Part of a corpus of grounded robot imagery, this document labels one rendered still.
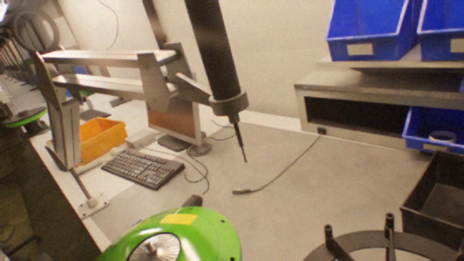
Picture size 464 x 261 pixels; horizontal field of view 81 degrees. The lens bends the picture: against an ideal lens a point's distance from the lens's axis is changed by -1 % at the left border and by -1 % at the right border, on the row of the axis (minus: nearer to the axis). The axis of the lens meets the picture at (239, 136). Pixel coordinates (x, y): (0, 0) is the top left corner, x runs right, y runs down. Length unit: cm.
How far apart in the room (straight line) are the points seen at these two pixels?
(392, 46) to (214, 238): 62
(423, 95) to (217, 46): 68
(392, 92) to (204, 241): 68
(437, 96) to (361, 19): 35
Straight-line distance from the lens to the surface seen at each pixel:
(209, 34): 33
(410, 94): 91
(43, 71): 73
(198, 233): 56
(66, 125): 84
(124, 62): 46
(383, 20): 102
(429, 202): 83
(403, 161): 96
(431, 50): 80
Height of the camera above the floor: 146
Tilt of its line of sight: 26 degrees down
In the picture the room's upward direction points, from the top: 15 degrees counter-clockwise
